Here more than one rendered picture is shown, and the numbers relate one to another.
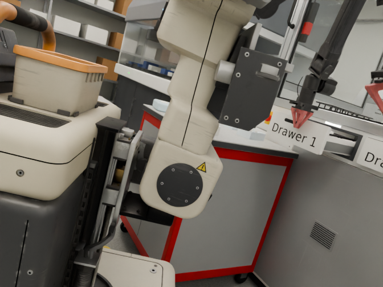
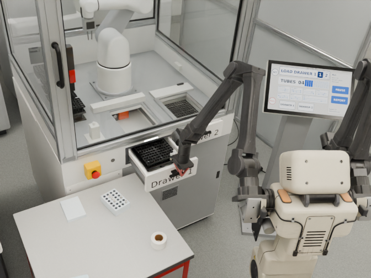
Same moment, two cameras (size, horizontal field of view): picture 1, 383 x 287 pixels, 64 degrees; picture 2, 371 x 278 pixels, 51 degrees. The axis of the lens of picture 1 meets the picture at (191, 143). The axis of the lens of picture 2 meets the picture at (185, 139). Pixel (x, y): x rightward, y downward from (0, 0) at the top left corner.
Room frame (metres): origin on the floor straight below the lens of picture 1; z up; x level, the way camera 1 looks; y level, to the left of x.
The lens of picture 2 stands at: (1.29, 1.01, 2.19)
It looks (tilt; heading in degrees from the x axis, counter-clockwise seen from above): 38 degrees down; 267
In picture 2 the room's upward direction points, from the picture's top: 6 degrees clockwise
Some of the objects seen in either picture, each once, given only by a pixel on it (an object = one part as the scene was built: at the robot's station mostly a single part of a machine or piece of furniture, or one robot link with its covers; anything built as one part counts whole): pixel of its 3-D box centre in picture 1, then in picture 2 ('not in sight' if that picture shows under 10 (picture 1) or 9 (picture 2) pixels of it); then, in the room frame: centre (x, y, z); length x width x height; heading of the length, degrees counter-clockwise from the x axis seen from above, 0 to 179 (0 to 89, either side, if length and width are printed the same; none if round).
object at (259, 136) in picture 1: (251, 134); (115, 202); (1.52, -0.27, 0.78); 0.12 x 0.08 x 0.04; 135
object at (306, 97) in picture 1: (306, 98); (183, 156); (1.21, -0.38, 1.01); 0.10 x 0.07 x 0.07; 122
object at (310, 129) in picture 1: (295, 130); (171, 174); (1.26, -0.40, 0.87); 0.29 x 0.02 x 0.11; 33
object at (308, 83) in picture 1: (312, 83); (184, 146); (1.21, -0.38, 1.07); 0.07 x 0.06 x 0.07; 114
